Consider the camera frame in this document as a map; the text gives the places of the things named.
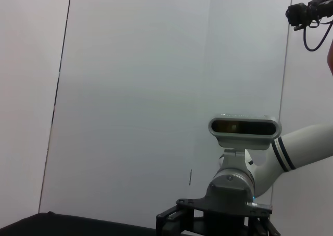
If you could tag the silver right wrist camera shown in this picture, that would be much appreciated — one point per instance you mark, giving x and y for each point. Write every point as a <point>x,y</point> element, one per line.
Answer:
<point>244,142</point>

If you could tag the black mounted camera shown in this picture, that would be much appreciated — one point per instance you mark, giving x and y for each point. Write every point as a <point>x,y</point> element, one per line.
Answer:
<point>299,12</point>

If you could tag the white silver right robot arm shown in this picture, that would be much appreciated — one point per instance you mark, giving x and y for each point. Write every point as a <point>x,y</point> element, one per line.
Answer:
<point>307,147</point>

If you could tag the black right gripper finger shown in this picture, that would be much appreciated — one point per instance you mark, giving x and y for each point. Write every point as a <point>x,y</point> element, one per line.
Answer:
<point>171,223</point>
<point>261,228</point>

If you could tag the person forearm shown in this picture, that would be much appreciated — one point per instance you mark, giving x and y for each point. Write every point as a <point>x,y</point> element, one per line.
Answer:
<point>331,59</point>

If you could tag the black tablecloth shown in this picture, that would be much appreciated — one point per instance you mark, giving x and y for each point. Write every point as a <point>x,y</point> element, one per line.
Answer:
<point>78,227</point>

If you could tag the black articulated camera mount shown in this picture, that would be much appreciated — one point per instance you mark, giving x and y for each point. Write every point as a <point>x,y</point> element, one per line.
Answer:
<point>323,2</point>

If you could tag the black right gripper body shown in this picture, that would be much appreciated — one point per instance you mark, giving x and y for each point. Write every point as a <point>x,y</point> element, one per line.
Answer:
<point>223,220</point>

